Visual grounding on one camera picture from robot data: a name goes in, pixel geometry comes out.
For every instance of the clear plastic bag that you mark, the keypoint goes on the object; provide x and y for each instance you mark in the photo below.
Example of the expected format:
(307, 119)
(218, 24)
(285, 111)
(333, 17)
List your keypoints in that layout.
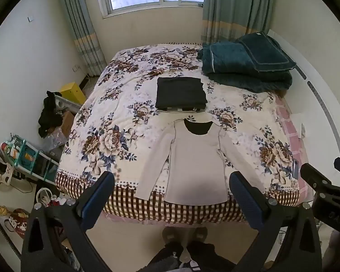
(55, 138)

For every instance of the pink checked sheet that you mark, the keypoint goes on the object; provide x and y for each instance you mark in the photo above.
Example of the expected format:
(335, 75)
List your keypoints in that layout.
(286, 119)

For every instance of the teal shelf rack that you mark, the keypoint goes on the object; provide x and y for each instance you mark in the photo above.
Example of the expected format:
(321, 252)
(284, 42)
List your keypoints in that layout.
(31, 158)

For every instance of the white long-sleeve shirt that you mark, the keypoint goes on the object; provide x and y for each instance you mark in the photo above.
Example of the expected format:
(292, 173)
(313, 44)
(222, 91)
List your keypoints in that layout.
(195, 164)

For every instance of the yellow box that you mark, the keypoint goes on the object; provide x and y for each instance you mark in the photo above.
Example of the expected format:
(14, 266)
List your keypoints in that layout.
(72, 92)

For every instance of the cardboard box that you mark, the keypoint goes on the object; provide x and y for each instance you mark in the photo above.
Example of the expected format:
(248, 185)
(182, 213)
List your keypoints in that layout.
(68, 123)

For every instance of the folded black garment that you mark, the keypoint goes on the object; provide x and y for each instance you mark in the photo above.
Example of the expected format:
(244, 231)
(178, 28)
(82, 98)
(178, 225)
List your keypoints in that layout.
(180, 92)

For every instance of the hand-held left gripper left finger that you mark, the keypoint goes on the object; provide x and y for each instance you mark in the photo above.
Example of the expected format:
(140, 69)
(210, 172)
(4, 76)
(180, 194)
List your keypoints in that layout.
(95, 202)

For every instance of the teal pillow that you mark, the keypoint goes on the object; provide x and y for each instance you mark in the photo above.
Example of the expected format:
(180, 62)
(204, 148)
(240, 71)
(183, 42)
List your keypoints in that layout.
(267, 53)

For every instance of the bed with floral sheet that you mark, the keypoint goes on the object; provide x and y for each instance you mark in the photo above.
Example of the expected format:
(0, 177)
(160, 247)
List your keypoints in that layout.
(119, 113)

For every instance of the folded teal blanket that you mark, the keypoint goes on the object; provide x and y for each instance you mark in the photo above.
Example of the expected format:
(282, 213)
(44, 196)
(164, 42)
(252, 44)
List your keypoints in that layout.
(232, 70)

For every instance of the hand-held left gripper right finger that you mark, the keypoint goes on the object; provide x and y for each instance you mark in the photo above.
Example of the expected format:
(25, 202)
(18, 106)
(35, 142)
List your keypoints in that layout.
(243, 201)

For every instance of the grey slipper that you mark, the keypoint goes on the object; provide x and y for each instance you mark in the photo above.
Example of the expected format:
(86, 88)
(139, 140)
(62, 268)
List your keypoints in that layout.
(199, 233)
(170, 233)

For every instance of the dark phone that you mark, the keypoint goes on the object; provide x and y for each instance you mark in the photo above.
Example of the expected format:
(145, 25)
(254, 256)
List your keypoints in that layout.
(296, 170)

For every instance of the shoes on floor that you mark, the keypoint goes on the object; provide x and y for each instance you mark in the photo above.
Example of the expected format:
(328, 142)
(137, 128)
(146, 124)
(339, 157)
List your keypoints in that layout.
(17, 222)

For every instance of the white curved headboard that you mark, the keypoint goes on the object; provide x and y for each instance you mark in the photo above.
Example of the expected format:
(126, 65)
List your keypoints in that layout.
(314, 99)

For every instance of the black hanging clothes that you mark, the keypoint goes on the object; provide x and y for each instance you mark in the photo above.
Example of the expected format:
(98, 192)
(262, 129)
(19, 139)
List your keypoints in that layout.
(49, 113)

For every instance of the light switch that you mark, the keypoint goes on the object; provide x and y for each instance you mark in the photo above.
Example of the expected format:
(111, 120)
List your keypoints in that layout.
(30, 19)

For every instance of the wall socket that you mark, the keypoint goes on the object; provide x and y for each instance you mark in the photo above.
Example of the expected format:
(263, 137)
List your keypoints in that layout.
(76, 68)

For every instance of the grey-blue curtain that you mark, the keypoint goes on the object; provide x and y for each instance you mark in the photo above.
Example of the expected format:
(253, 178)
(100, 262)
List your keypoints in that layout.
(232, 8)
(82, 25)

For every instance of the person's feet in slippers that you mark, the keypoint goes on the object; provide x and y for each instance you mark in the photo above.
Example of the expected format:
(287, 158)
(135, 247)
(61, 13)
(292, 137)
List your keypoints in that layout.
(204, 256)

